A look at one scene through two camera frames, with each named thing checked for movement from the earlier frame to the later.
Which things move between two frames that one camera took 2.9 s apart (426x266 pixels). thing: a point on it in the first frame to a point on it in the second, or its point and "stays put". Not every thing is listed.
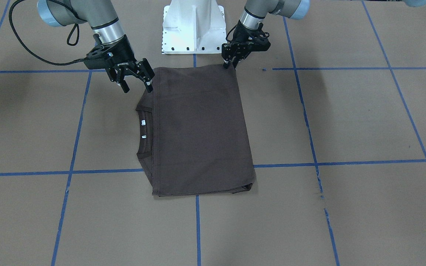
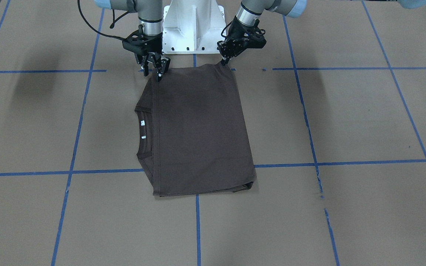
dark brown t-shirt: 192,138 stays put
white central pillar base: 193,26 stays put
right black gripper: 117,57 to 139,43
